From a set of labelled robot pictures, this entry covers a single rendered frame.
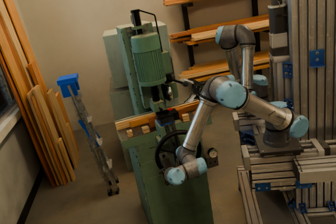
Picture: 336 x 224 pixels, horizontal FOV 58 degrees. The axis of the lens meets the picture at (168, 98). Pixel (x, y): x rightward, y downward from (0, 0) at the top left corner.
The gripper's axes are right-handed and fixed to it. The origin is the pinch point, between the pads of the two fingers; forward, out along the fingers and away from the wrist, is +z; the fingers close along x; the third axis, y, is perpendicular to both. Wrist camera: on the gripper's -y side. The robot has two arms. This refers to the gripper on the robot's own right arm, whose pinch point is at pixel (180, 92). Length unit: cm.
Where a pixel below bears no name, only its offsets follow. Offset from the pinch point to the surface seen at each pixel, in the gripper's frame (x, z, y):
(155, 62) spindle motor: -20.2, 10.8, -6.0
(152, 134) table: 22.7, 21.9, -2.1
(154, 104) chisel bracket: 6.6, 15.2, -12.1
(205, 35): -18, -101, -187
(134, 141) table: 24.0, 33.7, -2.2
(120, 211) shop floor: 105, 51, -66
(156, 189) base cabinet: 62, 26, -6
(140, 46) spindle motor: -31.7, 18.0, -5.8
